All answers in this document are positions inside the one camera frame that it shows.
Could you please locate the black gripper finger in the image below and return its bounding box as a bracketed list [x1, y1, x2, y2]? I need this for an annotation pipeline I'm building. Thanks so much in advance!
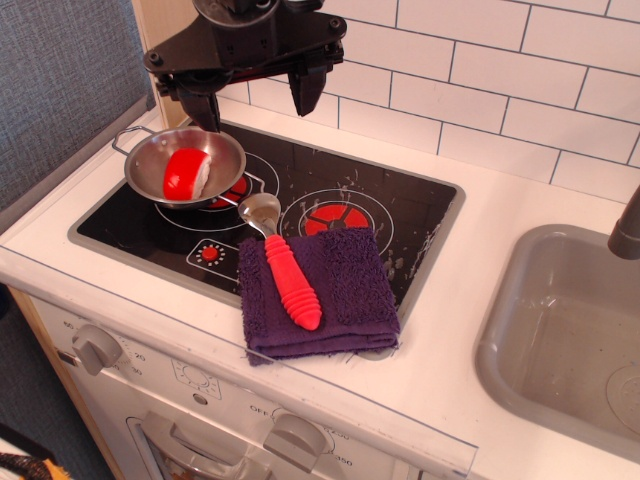
[288, 64, 328, 117]
[179, 92, 220, 133]

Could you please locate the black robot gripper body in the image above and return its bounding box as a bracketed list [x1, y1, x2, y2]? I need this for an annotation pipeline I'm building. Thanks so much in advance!
[144, 1, 347, 97]

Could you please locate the red and white toy sushi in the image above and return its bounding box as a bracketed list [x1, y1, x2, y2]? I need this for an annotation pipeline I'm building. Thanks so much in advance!
[163, 148, 212, 201]

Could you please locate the black toy stovetop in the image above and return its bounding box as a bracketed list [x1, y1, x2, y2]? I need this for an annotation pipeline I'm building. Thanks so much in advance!
[70, 125, 464, 332]

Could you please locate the folded purple rag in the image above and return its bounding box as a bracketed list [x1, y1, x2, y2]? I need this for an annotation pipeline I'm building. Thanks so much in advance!
[238, 227, 400, 366]

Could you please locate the grey left timer knob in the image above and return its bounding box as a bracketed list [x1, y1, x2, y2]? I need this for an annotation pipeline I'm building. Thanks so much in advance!
[72, 325, 123, 376]

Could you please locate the grey right oven knob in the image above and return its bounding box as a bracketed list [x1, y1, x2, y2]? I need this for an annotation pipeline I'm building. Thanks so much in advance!
[263, 414, 328, 473]

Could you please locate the grey faucet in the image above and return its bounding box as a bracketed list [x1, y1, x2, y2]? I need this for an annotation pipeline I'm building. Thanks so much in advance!
[607, 187, 640, 260]

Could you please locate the grey sink basin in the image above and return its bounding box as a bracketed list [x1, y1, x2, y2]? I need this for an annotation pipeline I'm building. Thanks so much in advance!
[476, 224, 639, 462]

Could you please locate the small steel pot with handles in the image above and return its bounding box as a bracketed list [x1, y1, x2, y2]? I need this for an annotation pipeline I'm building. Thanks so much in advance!
[112, 126, 246, 209]

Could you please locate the spoon with red ribbed handle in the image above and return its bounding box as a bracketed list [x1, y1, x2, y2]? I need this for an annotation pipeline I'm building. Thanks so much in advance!
[237, 192, 322, 331]

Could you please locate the grey oven door handle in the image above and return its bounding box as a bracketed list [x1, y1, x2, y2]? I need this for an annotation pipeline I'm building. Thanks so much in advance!
[140, 412, 272, 479]

